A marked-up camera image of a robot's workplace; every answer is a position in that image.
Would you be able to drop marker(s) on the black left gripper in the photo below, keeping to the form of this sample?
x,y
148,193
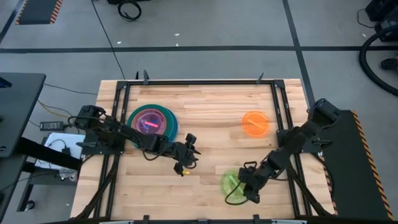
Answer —
x,y
180,154

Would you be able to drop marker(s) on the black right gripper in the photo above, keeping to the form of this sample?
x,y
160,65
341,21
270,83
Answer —
x,y
253,180

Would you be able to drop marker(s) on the green transparent plate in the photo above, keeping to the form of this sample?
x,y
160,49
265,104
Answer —
x,y
230,186

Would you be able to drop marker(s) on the salmon pink plastic plate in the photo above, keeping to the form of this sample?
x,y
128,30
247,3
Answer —
x,y
133,123

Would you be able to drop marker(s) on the large teal plastic plate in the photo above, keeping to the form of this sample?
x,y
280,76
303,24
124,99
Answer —
x,y
132,119

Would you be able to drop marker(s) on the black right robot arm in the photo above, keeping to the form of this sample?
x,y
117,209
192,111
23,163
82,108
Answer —
x,y
295,140

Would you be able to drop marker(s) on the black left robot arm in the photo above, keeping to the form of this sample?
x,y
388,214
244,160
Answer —
x,y
124,130

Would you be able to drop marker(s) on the yellow tag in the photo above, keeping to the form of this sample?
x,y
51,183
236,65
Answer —
x,y
186,172

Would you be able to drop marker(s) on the grey table clamp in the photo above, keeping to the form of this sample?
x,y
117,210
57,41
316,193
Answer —
x,y
145,76
256,218
145,219

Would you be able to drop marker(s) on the blue plastic plate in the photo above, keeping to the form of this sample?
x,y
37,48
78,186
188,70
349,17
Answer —
x,y
174,124

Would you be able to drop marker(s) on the neon orange transparent plate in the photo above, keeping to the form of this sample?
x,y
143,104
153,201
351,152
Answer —
x,y
255,124

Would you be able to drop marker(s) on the black hazard striped platform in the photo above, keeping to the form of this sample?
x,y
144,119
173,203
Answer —
x,y
357,171

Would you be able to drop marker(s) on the white box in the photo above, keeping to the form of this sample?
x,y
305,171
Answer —
x,y
56,140

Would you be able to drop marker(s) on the black power adapter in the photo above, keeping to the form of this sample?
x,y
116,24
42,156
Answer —
x,y
51,125

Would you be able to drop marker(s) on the black caster wheel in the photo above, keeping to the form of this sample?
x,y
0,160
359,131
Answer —
x,y
29,205

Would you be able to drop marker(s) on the black desk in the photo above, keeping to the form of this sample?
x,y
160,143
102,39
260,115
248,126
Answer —
x,y
18,109

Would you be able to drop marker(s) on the red and black tool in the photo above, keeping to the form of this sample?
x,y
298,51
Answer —
x,y
390,63

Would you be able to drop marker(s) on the black hazard striped mat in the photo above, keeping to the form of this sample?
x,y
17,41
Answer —
x,y
37,11

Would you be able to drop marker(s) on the black floor equipment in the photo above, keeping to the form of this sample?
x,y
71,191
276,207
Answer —
x,y
385,12

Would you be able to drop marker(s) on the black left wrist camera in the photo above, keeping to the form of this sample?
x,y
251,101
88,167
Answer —
x,y
191,139

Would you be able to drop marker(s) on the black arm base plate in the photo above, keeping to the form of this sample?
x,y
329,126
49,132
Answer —
x,y
281,133
99,146

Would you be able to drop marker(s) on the black aluminium table frame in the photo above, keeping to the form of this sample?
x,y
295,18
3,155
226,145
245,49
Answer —
x,y
199,82

